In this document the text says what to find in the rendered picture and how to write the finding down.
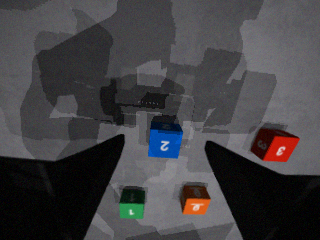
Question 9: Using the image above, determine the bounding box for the orange block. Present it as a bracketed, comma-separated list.
[180, 186, 211, 214]

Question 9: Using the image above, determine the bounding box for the green block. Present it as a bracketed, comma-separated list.
[119, 190, 145, 219]

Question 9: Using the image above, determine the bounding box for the blue block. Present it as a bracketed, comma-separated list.
[148, 122, 183, 159]

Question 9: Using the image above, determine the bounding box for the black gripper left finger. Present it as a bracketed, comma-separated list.
[0, 134, 125, 240]

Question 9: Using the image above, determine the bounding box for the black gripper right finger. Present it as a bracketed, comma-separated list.
[205, 141, 320, 240]

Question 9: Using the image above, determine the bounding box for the red block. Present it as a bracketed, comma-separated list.
[251, 129, 300, 162]

